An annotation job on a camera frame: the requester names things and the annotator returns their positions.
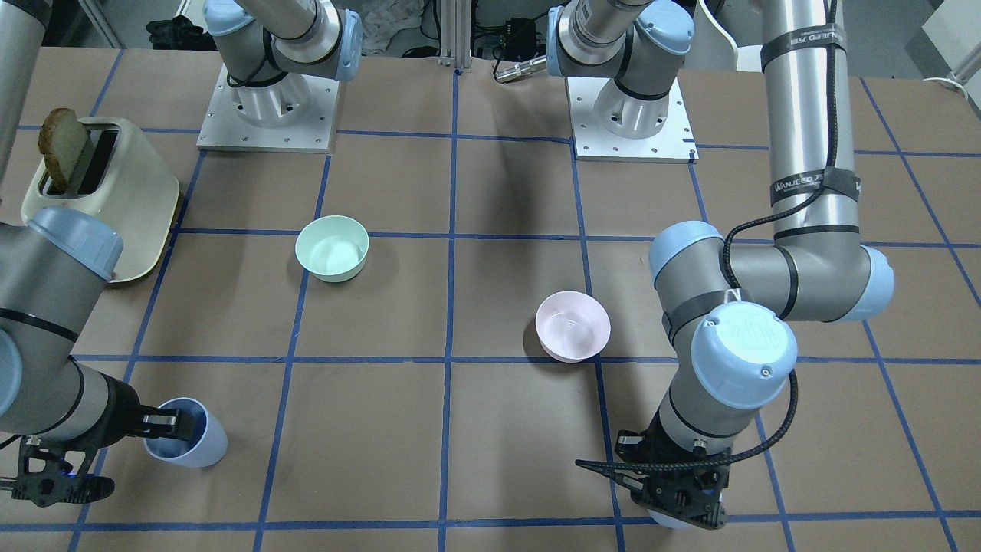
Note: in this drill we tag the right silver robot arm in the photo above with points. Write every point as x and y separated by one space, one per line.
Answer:
55 266

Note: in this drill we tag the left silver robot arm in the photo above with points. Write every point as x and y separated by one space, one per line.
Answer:
727 300

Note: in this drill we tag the bread slice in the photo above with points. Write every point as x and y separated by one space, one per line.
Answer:
61 142

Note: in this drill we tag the green bowl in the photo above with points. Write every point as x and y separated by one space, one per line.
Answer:
333 248

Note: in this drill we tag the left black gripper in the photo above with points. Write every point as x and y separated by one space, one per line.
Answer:
628 447

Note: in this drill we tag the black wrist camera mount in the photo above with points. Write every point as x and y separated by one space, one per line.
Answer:
693 496

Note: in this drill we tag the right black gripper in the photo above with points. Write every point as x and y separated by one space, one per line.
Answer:
116 418

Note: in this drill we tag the pink bowl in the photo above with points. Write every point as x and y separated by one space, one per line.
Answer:
572 326

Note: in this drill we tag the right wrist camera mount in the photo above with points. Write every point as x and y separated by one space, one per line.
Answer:
50 473

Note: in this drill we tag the blue cup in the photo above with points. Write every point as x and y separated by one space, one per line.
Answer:
191 435
669 522

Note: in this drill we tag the cream toaster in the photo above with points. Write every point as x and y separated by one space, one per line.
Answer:
126 185

